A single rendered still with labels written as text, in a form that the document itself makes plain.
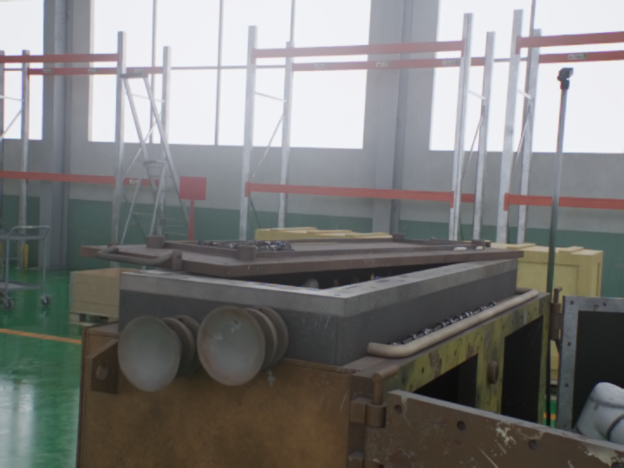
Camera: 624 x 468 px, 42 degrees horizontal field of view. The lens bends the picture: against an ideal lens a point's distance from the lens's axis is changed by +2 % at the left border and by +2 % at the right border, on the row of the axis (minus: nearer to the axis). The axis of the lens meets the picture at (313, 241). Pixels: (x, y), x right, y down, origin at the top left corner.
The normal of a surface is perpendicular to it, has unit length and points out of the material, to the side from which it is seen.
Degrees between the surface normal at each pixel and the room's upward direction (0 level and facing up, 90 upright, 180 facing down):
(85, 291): 90
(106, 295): 90
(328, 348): 90
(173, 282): 90
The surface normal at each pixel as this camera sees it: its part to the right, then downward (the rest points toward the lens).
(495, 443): -0.64, 0.01
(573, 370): 0.07, 0.07
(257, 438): -0.44, 0.03
